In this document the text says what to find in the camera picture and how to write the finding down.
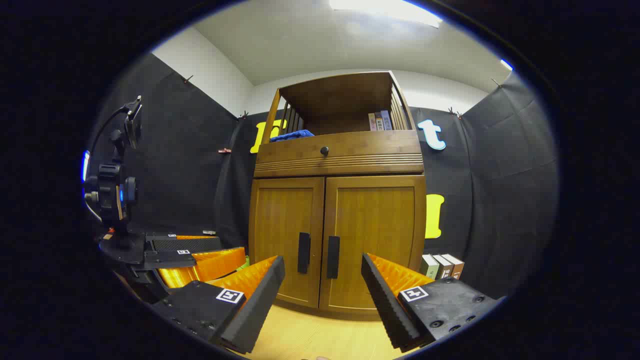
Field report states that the long ceiling light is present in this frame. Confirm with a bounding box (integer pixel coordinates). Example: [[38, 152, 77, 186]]
[[329, 0, 443, 28]]

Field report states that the pale brown book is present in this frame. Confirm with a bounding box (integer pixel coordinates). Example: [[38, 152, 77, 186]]
[[433, 254, 454, 279]]

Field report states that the black backdrop cloth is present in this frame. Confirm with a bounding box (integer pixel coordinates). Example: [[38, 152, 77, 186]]
[[85, 52, 560, 301]]

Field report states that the wooden shoe cabinet door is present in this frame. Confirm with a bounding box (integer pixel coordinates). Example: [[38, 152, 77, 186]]
[[320, 175, 427, 313], [250, 177, 326, 308]]

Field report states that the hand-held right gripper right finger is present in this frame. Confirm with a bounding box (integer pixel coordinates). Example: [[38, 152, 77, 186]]
[[361, 252, 505, 353]]

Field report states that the grey green book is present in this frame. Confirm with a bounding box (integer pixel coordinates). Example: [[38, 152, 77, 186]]
[[421, 254, 440, 280]]

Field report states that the black door handle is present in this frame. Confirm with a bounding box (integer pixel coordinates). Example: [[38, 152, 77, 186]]
[[327, 236, 341, 280], [298, 232, 311, 275]]

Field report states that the wooden double-door shoe cabinet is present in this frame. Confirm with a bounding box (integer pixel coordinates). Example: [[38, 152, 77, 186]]
[[248, 71, 427, 317]]

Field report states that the dark brown book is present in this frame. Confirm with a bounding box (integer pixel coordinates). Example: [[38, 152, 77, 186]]
[[442, 253, 465, 280]]

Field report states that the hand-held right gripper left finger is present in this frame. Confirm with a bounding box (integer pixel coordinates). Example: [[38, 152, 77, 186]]
[[150, 255, 287, 356]]

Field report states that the black cable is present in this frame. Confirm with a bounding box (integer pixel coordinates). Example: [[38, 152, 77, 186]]
[[90, 106, 132, 168]]

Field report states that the wooden cabinet drawer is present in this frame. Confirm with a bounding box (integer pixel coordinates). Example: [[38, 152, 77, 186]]
[[254, 131, 425, 178]]

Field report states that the blue folded cloth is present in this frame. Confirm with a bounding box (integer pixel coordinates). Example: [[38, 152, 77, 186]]
[[270, 129, 315, 143]]

